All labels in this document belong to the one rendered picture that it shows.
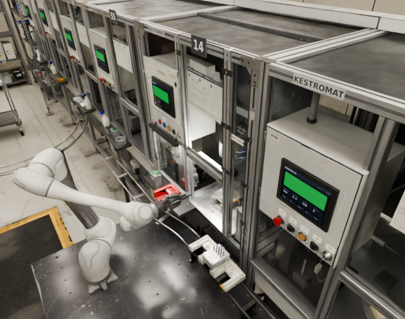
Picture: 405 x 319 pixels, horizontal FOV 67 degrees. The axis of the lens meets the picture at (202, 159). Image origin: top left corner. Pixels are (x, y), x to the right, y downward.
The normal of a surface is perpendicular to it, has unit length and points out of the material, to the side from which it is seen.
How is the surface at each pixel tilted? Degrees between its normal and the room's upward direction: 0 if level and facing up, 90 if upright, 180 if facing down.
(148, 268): 0
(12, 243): 0
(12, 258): 0
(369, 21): 90
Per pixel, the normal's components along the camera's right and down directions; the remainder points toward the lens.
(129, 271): -0.03, -0.83
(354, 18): -0.82, 0.34
